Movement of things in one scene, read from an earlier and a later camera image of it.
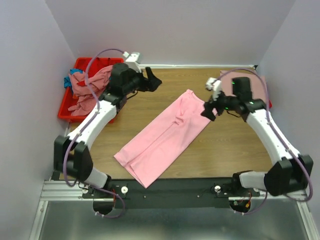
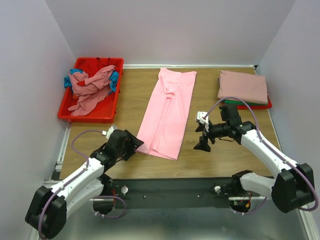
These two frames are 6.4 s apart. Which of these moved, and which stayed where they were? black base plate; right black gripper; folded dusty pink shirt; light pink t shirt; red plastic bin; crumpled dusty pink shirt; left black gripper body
Moved: left black gripper body; right black gripper; light pink t shirt
Stayed: black base plate; crumpled dusty pink shirt; red plastic bin; folded dusty pink shirt
